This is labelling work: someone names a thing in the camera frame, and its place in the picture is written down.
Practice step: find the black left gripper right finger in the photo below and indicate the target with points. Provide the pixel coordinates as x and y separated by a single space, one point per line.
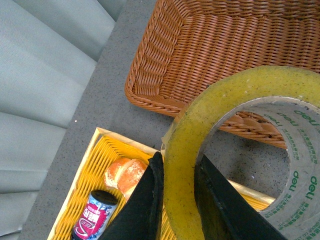
224 214

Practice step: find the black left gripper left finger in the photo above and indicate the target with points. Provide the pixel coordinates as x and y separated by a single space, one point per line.
141 217

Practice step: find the yellow packing tape roll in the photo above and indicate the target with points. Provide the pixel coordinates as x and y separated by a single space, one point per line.
289 98

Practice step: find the yellow woven basket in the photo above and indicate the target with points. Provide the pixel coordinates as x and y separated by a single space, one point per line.
104 148

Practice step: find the brown wicker basket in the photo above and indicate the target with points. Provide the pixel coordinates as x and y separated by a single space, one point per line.
189 45

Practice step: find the small soda can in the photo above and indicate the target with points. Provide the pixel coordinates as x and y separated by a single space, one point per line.
95 216

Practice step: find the toy croissant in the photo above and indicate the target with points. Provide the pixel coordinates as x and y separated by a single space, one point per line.
124 175

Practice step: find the grey curtain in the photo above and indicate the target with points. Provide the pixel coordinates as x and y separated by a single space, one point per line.
48 52

